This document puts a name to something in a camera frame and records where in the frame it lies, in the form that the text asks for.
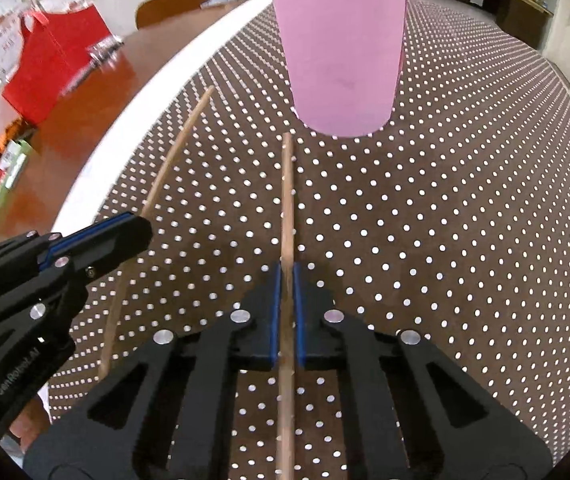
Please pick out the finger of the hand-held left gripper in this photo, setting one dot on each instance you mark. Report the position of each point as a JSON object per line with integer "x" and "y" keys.
{"x": 115, "y": 250}
{"x": 90, "y": 227}

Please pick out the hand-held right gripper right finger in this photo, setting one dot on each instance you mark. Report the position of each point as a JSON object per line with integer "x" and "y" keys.
{"x": 299, "y": 310}

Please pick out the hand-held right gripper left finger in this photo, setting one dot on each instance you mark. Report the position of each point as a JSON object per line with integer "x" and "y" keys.
{"x": 276, "y": 310}

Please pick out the single wooden chopstick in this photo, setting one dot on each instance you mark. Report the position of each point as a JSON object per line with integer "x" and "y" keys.
{"x": 175, "y": 155}
{"x": 287, "y": 200}

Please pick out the pink cup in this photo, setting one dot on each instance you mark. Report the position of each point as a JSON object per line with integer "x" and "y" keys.
{"x": 340, "y": 60}

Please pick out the person's left hand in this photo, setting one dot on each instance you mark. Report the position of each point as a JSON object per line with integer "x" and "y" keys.
{"x": 30, "y": 425}

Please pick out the green tray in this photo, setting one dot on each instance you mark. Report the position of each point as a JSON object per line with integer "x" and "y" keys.
{"x": 12, "y": 175}

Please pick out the orange snack wrappers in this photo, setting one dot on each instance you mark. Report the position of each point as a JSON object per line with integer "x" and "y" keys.
{"x": 15, "y": 132}

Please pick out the brown polka dot table mat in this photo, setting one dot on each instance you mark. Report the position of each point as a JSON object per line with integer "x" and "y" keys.
{"x": 415, "y": 210}

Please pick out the red tote bag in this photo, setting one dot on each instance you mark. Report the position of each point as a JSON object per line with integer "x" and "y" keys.
{"x": 50, "y": 65}

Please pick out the clear packet of pens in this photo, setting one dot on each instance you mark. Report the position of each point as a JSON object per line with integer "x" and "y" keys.
{"x": 105, "y": 50}

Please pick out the wooden chair back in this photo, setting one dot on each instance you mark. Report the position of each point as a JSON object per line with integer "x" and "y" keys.
{"x": 175, "y": 2}

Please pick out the dark wooden desk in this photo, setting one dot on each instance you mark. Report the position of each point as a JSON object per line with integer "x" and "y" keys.
{"x": 510, "y": 15}

